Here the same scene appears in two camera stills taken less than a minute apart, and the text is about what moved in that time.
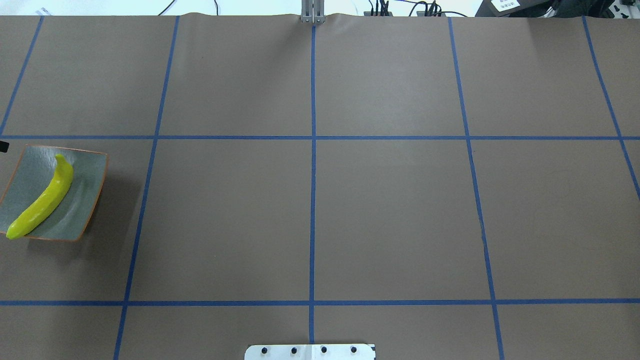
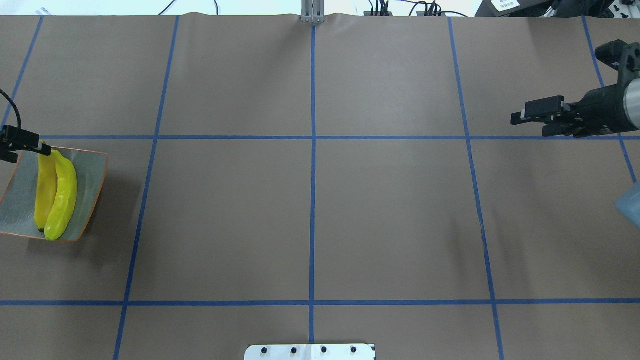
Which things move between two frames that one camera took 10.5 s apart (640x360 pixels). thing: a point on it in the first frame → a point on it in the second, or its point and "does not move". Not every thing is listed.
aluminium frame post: x=313 y=12 does not move
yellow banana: x=62 y=183 → x=66 y=197
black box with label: x=514 y=8 does not move
